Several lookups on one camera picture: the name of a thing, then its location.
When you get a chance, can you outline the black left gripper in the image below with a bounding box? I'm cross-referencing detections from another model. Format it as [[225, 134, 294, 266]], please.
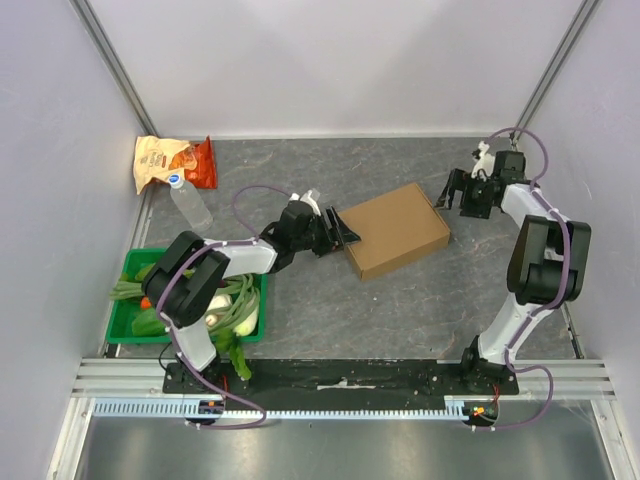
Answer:
[[292, 206, 360, 258]]

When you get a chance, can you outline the brown cardboard box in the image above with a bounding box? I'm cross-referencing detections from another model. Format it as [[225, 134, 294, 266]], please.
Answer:
[[339, 183, 451, 282]]

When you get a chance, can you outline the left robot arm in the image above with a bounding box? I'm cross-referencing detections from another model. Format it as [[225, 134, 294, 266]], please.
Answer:
[[141, 200, 361, 393]]

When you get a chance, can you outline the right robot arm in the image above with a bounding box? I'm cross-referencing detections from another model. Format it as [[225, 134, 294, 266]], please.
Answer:
[[436, 142, 591, 394]]

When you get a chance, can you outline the green long beans bundle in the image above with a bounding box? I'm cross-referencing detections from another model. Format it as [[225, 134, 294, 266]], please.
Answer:
[[108, 271, 261, 339]]

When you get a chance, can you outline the green leafy lettuce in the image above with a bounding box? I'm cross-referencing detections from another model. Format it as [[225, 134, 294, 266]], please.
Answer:
[[215, 329, 252, 381]]

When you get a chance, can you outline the clear plastic water bottle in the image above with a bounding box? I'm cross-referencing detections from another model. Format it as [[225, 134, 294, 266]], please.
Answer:
[[168, 173, 213, 233]]

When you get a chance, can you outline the red chip bag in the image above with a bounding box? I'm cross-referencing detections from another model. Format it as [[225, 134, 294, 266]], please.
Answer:
[[169, 136, 218, 190]]

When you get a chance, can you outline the beige chip bag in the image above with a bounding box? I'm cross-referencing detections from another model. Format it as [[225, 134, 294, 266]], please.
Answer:
[[133, 136, 191, 195]]

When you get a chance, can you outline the white green bok choy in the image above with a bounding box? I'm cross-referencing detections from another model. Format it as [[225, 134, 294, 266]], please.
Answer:
[[131, 293, 260, 337]]

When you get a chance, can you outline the green plastic crate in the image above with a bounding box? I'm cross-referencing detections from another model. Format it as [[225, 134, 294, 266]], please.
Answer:
[[106, 248, 268, 345]]

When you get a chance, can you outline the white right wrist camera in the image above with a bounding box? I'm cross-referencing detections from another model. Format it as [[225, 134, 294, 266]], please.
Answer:
[[471, 141, 495, 179]]

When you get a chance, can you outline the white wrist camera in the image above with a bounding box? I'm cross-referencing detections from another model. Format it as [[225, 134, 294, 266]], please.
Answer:
[[471, 141, 495, 179], [289, 188, 321, 216]]

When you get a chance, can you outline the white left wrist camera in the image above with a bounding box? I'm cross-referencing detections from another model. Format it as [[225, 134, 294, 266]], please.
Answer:
[[289, 188, 321, 216]]

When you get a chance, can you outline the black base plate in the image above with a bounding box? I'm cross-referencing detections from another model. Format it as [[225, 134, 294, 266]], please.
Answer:
[[162, 357, 521, 412]]

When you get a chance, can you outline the light blue cable duct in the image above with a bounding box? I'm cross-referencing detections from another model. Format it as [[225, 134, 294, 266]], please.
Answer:
[[93, 398, 487, 421]]

